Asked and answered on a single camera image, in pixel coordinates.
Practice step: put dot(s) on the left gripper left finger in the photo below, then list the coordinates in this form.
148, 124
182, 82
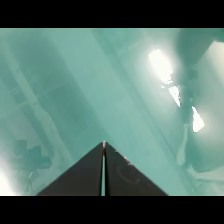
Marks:
83, 178

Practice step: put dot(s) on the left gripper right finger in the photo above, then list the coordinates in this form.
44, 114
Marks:
130, 178

